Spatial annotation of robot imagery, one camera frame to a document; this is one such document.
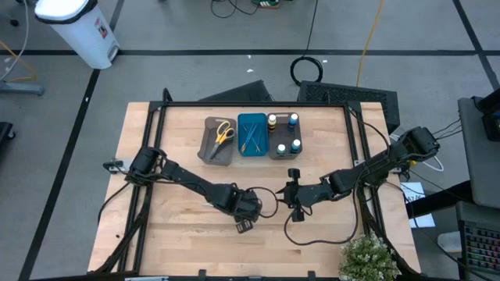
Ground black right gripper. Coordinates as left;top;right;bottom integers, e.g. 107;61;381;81
275;167;333;223

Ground yellow-handled scissors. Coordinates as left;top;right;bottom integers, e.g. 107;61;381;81
209;120;236;161

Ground grey translucent bin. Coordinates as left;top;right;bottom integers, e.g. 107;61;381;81
197;116;238;167
266;112;304;161

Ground blue plastic bin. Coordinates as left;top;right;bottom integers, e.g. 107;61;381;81
237;112;270;158

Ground potted plant, black pot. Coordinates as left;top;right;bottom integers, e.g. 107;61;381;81
337;232;402;281

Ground black flat panel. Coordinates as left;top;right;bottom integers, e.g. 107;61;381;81
198;80;274;103

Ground white paper sheet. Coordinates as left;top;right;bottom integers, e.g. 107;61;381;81
400;181;437;229

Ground grey desk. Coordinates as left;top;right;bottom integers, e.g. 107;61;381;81
457;95;500;210

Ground black keyboard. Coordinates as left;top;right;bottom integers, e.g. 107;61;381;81
462;221;500;274

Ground white trash can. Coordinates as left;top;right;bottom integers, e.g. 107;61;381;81
34;0;120;70

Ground grey stand base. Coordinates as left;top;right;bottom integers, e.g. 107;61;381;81
0;80;46;97

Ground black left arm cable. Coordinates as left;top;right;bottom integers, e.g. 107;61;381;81
245;186;280;219

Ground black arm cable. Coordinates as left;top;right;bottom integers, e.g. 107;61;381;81
245;186;280;219
284;187;360;247

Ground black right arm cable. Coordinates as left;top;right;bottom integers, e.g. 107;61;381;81
284;187;360;247

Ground black aluminium table frame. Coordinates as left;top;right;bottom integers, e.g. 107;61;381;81
93;87;423;281

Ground black hanging cable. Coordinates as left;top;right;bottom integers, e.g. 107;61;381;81
289;0;324;87

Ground yellow hanging cable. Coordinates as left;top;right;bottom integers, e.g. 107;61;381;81
355;0;386;87

